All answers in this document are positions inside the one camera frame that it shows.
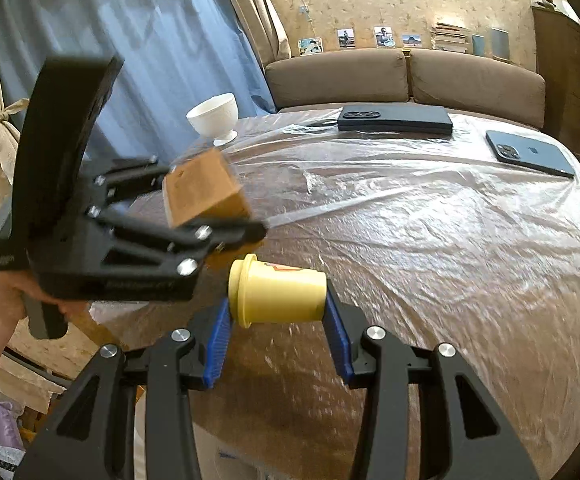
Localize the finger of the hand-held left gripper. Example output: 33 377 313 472
95 157 176 201
86 205 267 281

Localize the blue curtain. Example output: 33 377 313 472
0 0 277 171

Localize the pale purple plastic wrapper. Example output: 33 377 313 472
0 405 23 451

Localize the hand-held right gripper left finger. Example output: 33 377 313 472
15 297 233 480

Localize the yellow plastic cup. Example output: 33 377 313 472
228 254 328 328

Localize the grey speaker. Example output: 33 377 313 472
490 27 511 61

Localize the brown sofa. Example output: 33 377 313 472
263 49 547 128

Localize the brown cardboard box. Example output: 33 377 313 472
162 147 266 272

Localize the beige curtain tieback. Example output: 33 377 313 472
0 100 31 146

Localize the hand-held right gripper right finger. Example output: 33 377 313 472
324 290 541 480

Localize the stack of books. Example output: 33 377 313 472
431 22 471 53

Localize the black laptop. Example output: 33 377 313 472
338 105 454 136

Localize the white footed cup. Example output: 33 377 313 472
186 93 238 147

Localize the dark wooden cabinet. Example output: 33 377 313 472
531 5 580 136

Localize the person's left hand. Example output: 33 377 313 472
0 270 91 328

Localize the dark blue smartphone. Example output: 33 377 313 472
485 130 576 179

